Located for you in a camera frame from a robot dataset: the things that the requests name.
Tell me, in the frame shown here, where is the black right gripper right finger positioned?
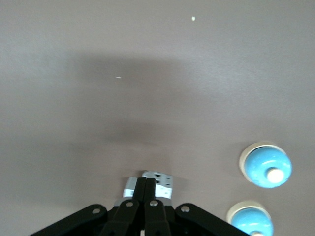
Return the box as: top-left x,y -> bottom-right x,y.
144,178 -> 172,236

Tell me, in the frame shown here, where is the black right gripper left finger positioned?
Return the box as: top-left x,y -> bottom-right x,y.
100,177 -> 146,236

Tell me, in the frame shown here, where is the blue service bell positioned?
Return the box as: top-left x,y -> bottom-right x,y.
226,201 -> 274,236
239,140 -> 293,189

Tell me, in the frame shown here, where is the white circuit breaker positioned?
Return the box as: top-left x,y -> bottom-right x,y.
122,170 -> 175,201

